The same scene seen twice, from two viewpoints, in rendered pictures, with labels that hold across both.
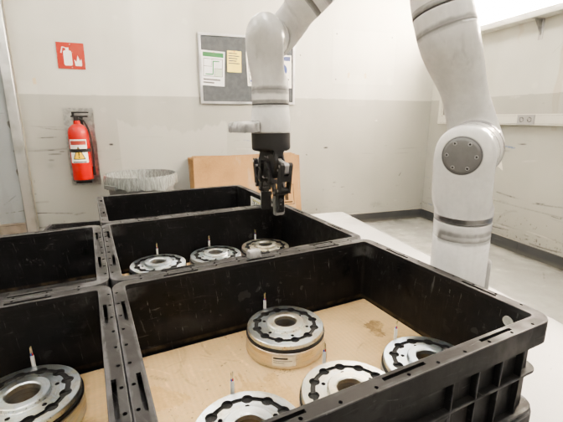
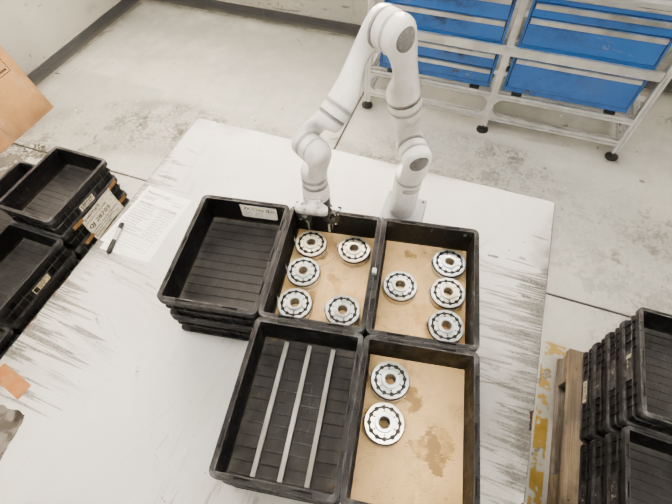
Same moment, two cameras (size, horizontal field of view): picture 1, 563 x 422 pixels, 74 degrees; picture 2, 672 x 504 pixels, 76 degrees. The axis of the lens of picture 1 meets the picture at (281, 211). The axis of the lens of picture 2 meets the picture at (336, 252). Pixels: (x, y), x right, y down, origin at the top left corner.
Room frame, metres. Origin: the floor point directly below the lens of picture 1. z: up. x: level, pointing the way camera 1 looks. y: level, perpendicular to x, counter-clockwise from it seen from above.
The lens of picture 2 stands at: (0.20, 0.61, 2.00)
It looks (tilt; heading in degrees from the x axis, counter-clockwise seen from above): 56 degrees down; 309
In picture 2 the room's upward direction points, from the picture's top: 2 degrees counter-clockwise
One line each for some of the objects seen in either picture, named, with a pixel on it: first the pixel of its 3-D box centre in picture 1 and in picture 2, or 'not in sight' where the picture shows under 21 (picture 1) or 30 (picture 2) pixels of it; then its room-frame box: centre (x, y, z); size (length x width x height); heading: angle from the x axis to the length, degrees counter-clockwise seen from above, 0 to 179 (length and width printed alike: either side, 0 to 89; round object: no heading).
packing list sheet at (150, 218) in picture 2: not in sight; (146, 221); (1.42, 0.26, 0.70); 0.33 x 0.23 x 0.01; 108
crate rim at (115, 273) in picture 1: (225, 236); (324, 264); (0.66, 0.10, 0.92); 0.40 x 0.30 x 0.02; 117
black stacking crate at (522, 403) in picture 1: (311, 347); (423, 288); (0.39, -0.03, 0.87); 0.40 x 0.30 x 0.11; 117
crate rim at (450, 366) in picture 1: (312, 308); (425, 279); (0.39, -0.03, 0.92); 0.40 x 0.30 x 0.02; 117
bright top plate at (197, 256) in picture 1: (215, 254); (303, 271); (0.72, 0.13, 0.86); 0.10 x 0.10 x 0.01
